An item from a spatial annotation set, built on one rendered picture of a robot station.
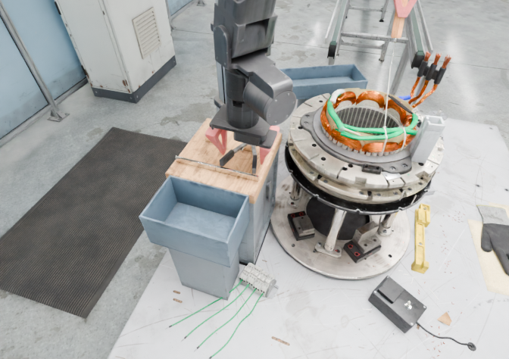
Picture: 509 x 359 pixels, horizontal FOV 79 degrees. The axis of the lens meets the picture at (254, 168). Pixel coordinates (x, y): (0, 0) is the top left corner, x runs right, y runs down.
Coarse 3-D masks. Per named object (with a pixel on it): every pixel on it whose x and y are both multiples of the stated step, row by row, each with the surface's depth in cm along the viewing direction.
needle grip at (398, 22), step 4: (404, 0) 49; (404, 4) 49; (396, 12) 50; (396, 16) 50; (396, 20) 51; (400, 20) 50; (396, 24) 51; (400, 24) 51; (392, 28) 52; (396, 28) 51; (400, 28) 51; (392, 32) 52; (396, 32) 51; (400, 32) 51; (392, 36) 52; (396, 36) 51; (400, 36) 51
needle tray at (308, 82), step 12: (288, 72) 94; (300, 72) 94; (312, 72) 95; (324, 72) 95; (336, 72) 96; (348, 72) 97; (360, 72) 91; (300, 84) 94; (312, 84) 86; (324, 84) 86; (336, 84) 87; (348, 84) 87; (360, 84) 88; (300, 96) 88; (312, 96) 89
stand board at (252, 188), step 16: (192, 144) 68; (208, 144) 68; (240, 144) 68; (208, 160) 64; (240, 160) 64; (272, 160) 66; (192, 176) 61; (208, 176) 61; (224, 176) 61; (240, 192) 58; (256, 192) 58
